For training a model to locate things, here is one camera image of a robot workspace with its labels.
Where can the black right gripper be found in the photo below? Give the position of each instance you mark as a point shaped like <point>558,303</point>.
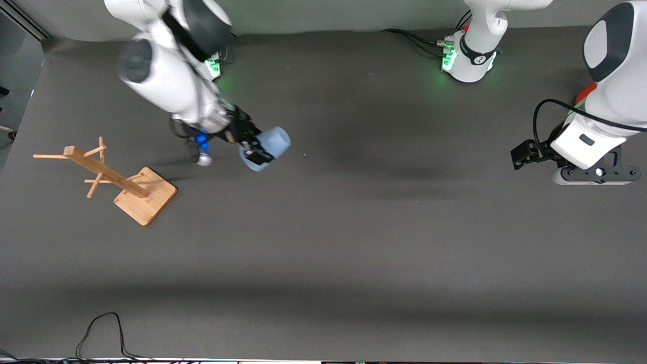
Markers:
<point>239,126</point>

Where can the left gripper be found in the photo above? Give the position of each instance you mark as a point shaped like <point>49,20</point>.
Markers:
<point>542,150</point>

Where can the light blue cup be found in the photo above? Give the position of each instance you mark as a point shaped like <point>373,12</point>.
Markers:
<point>275,141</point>

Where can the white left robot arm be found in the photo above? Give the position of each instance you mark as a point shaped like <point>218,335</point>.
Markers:
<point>621,60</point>

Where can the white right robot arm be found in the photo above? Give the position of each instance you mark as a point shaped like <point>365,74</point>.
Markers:
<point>167,86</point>

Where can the wooden cup rack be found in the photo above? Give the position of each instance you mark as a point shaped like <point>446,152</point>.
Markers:
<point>144,197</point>

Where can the orange can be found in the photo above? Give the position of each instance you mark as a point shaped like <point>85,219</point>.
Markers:
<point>586,93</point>

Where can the thin black-tipped stand leg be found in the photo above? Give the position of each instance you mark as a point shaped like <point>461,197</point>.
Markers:
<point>9,133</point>

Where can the black metal rail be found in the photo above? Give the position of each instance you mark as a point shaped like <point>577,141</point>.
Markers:
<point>25,20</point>

